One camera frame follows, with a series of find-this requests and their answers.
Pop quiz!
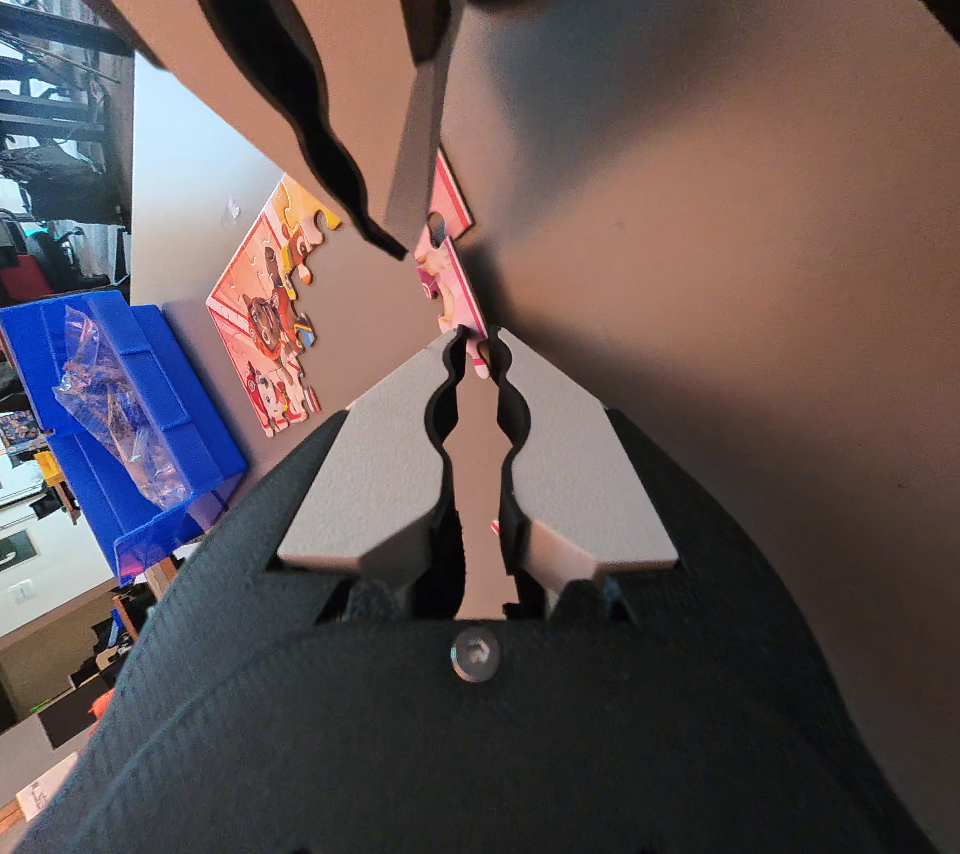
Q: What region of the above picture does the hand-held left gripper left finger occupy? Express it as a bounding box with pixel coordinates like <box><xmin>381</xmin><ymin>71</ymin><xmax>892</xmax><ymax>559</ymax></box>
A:
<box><xmin>277</xmin><ymin>329</ymin><xmax>468</xmax><ymax>619</ymax></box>

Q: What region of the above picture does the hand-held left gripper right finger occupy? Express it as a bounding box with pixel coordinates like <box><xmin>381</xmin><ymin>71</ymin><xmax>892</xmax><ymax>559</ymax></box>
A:
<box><xmin>491</xmin><ymin>328</ymin><xmax>680</xmax><ymax>619</ymax></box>

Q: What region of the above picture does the assembled pink red puzzle section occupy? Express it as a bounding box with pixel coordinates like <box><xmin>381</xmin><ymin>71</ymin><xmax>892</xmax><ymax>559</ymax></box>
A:
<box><xmin>206</xmin><ymin>173</ymin><xmax>342</xmax><ymax>439</ymax></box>

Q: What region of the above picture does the pink dog puzzle piece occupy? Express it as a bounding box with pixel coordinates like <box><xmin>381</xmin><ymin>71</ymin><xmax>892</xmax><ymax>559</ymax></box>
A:
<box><xmin>414</xmin><ymin>235</ymin><xmax>492</xmax><ymax>381</ymax></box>

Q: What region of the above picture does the blue plastic bin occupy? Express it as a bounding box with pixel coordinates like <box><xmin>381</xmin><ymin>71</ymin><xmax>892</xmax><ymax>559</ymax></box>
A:
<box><xmin>0</xmin><ymin>289</ymin><xmax>249</xmax><ymax>587</ymax></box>

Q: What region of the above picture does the black metal rack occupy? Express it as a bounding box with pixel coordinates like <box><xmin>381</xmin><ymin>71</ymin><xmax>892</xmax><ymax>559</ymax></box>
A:
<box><xmin>0</xmin><ymin>0</ymin><xmax>135</xmax><ymax>225</ymax></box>

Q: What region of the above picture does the clear plastic bag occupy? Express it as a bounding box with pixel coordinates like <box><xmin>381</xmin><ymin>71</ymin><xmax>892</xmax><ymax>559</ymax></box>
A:
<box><xmin>51</xmin><ymin>305</ymin><xmax>189</xmax><ymax>510</ymax></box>

